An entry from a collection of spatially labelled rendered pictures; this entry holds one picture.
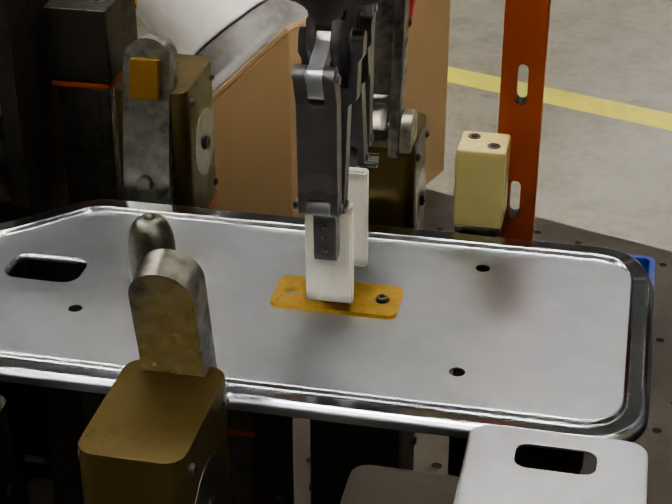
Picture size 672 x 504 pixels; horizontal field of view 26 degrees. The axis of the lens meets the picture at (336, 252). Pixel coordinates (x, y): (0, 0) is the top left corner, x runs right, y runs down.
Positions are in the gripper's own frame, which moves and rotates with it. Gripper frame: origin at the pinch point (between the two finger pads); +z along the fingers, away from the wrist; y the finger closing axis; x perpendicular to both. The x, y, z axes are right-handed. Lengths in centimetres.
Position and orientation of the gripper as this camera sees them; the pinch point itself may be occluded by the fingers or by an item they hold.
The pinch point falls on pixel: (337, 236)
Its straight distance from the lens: 93.5
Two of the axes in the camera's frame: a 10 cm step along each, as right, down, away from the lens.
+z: 0.0, 8.8, 4.8
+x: 9.8, 1.0, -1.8
